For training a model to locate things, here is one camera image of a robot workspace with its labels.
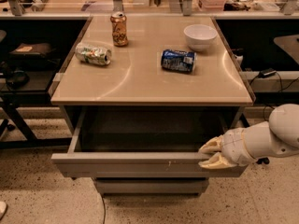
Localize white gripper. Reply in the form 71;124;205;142
198;128;255;170

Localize grey top drawer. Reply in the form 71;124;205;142
51;106;244;179

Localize grey drawer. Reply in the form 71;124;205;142
93;178;208;194
51;106;244;179

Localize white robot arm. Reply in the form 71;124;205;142
199;104;299;170

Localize beige top drawer cabinet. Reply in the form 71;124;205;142
50;13;256;198

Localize grey bottom drawer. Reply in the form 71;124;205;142
93;178;208;194

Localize black table leg right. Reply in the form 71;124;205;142
256;157;270;165

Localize black power adapter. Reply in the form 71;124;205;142
258;68;277;78

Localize crushed blue soda can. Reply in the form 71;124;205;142
161;49;196;73

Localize white ceramic bowl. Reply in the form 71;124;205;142
184;24;218;51

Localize crushed green white can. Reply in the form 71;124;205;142
75;43;112;66

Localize upright gold soda can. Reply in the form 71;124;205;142
110;11;128;47

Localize black headphones on shelf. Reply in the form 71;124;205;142
6;71;30;89

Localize black bag on shelf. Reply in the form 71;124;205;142
9;43;54;59

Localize white shoe tip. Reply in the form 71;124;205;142
0;201;7;219

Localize black cable on floor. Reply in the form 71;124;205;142
100;193;107;224

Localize black table frame left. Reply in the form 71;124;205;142
0;91;71;149

